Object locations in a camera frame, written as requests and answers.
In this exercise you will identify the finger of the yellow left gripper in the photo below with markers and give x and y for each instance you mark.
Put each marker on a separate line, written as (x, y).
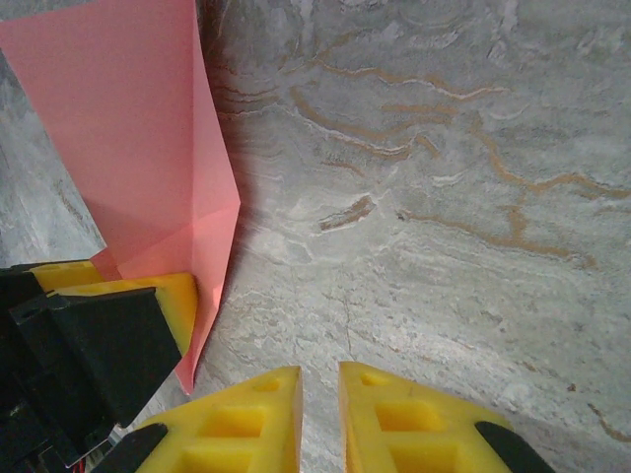
(64, 275)
(123, 345)

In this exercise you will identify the pink paper sheet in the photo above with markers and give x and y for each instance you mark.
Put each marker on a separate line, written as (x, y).
(123, 123)

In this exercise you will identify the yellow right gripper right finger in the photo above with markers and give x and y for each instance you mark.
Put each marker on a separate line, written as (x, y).
(409, 433)

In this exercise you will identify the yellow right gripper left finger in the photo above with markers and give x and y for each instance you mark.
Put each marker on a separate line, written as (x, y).
(231, 433)

